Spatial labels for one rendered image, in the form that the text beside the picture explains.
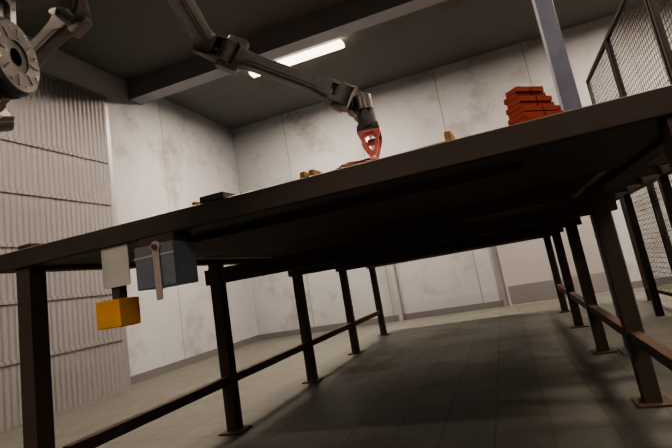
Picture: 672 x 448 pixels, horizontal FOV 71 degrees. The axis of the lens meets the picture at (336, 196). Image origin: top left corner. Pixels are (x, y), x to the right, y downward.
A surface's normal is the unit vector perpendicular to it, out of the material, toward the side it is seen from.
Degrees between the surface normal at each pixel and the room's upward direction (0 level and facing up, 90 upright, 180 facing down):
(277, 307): 90
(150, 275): 90
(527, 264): 90
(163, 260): 90
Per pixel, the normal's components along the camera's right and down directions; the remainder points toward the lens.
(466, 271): -0.33, -0.11
